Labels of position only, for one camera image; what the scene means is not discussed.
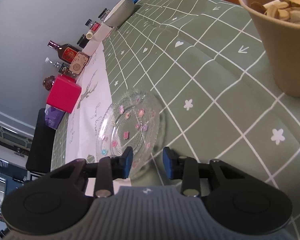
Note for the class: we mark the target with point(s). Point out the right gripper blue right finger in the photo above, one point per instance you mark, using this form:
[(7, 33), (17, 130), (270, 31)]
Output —
[(168, 158)]

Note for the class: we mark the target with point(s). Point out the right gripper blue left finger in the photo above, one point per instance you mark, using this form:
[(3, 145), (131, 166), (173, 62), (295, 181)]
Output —
[(127, 160)]

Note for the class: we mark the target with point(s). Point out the clear glass plate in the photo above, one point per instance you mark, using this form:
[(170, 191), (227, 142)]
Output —
[(132, 120)]

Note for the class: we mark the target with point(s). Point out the white deer table runner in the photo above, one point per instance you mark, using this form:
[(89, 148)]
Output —
[(85, 119)]

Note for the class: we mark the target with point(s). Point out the purple tissue box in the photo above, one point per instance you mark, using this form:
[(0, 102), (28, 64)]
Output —
[(53, 116)]

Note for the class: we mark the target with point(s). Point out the black chair far left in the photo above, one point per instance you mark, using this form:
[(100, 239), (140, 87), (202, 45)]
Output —
[(40, 155)]

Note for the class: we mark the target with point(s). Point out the pink square box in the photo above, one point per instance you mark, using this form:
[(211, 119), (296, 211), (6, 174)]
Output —
[(64, 93)]

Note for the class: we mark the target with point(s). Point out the green checked tablecloth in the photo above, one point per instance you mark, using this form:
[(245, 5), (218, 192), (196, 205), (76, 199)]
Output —
[(206, 64)]

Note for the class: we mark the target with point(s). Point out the beige small speaker box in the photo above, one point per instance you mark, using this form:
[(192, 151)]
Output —
[(78, 63)]

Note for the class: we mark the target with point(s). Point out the brown figurine ornament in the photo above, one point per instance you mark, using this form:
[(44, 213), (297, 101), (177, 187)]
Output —
[(48, 82)]

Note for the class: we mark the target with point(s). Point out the clear water bottle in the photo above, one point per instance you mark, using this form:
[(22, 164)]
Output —
[(62, 68)]

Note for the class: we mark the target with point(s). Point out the brown liquor bottle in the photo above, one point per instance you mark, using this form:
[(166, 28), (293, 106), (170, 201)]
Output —
[(65, 52)]

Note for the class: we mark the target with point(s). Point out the dark glass jar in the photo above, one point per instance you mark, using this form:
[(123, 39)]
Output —
[(82, 42)]

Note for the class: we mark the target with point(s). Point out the white box at far end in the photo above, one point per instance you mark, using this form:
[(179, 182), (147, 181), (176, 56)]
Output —
[(96, 38)]

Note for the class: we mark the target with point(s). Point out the red label jar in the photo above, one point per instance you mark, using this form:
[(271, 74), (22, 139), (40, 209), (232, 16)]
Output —
[(93, 26)]

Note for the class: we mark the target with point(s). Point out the small glass jar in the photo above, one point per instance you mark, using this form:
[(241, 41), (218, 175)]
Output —
[(102, 16)]

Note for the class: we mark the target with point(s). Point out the cream bowl at far end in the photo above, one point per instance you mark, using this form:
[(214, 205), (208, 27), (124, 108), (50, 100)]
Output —
[(120, 13)]

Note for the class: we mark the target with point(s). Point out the beige paper cup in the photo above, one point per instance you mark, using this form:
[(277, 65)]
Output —
[(281, 41)]

